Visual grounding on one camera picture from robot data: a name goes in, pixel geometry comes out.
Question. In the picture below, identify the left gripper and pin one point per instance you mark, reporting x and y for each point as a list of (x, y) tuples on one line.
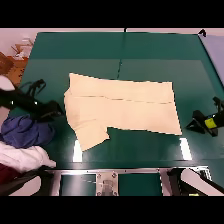
[(50, 109)]

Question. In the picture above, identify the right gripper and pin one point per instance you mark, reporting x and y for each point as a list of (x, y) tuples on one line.
[(212, 122)]

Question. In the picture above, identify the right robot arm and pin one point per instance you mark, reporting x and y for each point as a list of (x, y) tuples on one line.
[(195, 181)]

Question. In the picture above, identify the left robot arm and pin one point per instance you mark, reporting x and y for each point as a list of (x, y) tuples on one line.
[(20, 99)]

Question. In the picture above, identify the blue garment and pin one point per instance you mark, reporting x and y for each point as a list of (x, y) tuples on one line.
[(25, 131)]

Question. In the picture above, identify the white garment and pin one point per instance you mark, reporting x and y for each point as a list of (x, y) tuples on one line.
[(23, 158)]

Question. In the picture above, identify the cream shirt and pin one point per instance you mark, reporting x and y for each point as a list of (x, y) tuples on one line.
[(120, 106)]

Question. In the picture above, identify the dark red garment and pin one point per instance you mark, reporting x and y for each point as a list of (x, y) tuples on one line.
[(7, 173)]

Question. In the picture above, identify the silver frame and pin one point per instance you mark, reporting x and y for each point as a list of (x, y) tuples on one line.
[(108, 181)]

